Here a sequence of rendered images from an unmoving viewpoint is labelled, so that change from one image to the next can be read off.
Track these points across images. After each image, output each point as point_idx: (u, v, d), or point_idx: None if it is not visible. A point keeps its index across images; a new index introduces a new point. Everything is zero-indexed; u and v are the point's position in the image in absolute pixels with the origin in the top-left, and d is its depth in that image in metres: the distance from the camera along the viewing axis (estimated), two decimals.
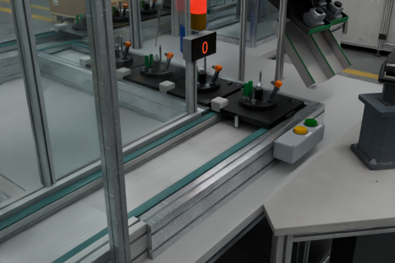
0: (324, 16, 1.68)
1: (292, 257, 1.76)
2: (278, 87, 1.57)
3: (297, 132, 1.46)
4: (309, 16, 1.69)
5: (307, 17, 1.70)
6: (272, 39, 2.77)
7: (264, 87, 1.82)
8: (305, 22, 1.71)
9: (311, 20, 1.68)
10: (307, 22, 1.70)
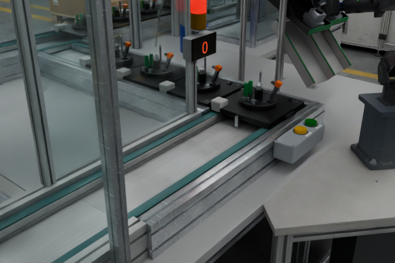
0: (324, 16, 1.68)
1: (292, 257, 1.76)
2: (278, 87, 1.57)
3: (297, 132, 1.46)
4: (309, 16, 1.69)
5: (307, 17, 1.70)
6: (272, 39, 2.77)
7: (264, 87, 1.82)
8: (305, 22, 1.71)
9: (311, 20, 1.68)
10: (307, 22, 1.70)
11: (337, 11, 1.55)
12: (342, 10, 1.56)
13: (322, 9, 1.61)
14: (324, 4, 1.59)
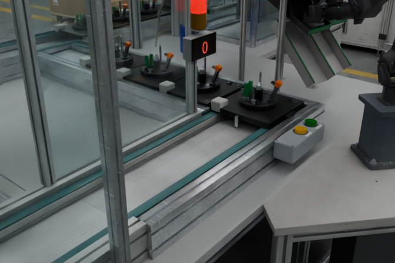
0: None
1: (292, 257, 1.76)
2: (278, 87, 1.57)
3: (297, 132, 1.46)
4: None
5: (307, 17, 1.70)
6: (272, 39, 2.77)
7: (264, 87, 1.82)
8: (305, 22, 1.71)
9: None
10: (307, 22, 1.70)
11: (321, 17, 1.62)
12: (326, 17, 1.63)
13: (308, 16, 1.68)
14: None
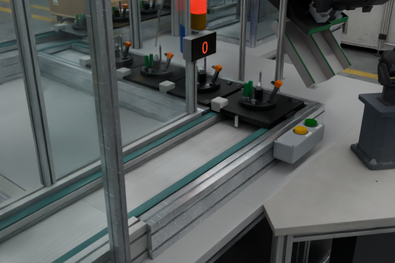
0: (330, 9, 1.65)
1: (292, 257, 1.76)
2: (278, 87, 1.57)
3: (297, 132, 1.46)
4: (315, 7, 1.66)
5: (313, 7, 1.67)
6: (272, 39, 2.77)
7: (264, 87, 1.82)
8: (310, 12, 1.68)
9: None
10: (313, 13, 1.67)
11: (328, 7, 1.58)
12: (334, 7, 1.60)
13: (314, 7, 1.65)
14: None
